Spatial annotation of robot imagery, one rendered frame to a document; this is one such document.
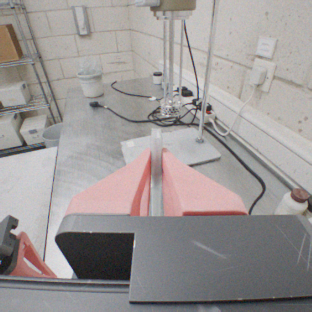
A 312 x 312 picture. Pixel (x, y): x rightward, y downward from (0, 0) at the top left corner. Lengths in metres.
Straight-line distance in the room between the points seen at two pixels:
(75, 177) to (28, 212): 0.15
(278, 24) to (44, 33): 2.23
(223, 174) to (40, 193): 0.52
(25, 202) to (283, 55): 0.80
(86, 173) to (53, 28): 2.07
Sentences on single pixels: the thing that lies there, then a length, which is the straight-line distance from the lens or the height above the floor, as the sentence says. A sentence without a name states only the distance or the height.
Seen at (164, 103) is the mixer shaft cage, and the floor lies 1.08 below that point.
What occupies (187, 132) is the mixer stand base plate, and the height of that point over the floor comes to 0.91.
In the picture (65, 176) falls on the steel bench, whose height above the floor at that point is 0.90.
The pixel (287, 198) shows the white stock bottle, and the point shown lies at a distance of 0.49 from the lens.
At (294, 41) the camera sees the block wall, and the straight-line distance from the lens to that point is 0.64.
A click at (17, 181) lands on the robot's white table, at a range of 0.70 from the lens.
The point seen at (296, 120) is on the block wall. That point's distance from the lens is 0.64.
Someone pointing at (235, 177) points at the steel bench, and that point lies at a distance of 0.59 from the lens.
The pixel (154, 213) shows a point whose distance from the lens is 0.16.
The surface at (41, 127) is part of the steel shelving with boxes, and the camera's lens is 2.39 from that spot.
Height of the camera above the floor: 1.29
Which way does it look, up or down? 38 degrees down
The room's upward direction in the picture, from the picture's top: 2 degrees counter-clockwise
